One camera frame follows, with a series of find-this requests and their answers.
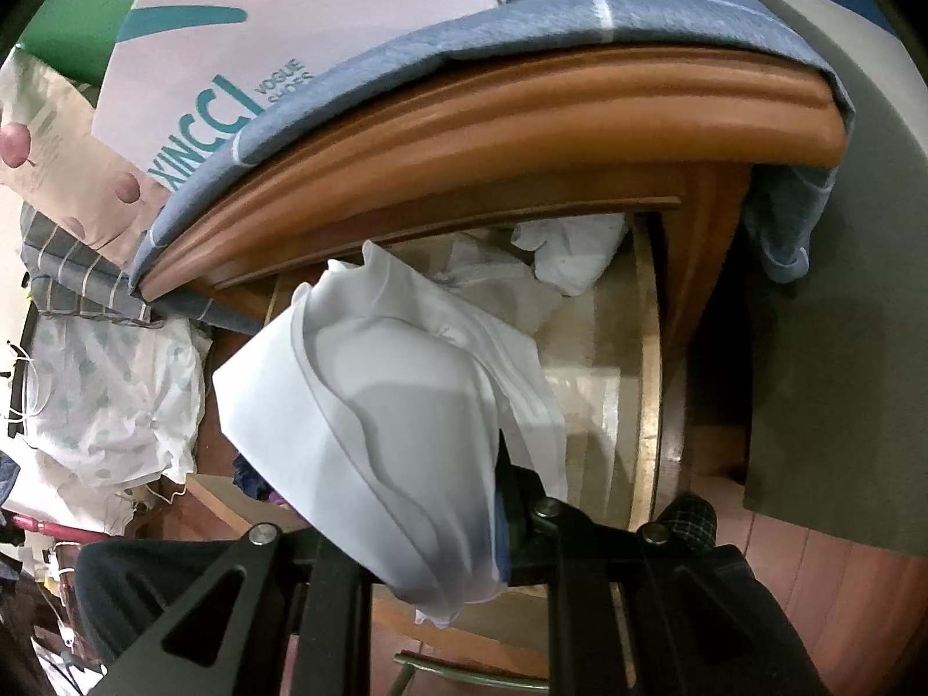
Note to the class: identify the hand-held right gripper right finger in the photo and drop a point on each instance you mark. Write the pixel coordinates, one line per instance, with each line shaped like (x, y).
(523, 522)

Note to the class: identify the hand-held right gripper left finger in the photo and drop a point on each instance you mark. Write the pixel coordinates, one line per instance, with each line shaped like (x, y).
(333, 631)

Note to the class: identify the wooden drawer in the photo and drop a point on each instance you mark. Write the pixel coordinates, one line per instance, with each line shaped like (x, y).
(594, 377)

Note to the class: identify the white smooth underwear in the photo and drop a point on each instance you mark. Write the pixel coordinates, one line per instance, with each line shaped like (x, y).
(377, 435)

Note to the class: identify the white shoe box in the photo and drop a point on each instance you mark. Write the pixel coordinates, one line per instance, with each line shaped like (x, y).
(290, 14)

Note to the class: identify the white crumpled underwear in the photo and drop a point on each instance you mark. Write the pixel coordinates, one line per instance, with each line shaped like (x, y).
(493, 283)

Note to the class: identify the plaid slipper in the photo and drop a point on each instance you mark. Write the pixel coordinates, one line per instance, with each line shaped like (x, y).
(689, 518)

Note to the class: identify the person's right leg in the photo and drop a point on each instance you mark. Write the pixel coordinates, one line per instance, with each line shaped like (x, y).
(743, 576)

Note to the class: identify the pink metal bar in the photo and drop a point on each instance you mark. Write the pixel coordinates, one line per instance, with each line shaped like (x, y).
(51, 528)

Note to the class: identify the white dotted plastic bag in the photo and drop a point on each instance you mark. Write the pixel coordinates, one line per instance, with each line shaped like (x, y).
(94, 391)

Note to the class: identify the grey cushion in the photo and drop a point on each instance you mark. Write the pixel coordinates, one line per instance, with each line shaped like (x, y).
(834, 341)

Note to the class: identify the wooden nightstand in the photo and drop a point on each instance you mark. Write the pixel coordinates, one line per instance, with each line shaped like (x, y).
(507, 130)

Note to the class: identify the blue plaid cloth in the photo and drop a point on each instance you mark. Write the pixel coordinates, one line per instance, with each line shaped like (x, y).
(652, 14)

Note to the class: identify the pink floral pillow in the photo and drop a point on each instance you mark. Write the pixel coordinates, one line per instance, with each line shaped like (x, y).
(65, 159)

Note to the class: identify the green foam wall mat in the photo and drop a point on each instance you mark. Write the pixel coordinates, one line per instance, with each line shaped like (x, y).
(80, 14)

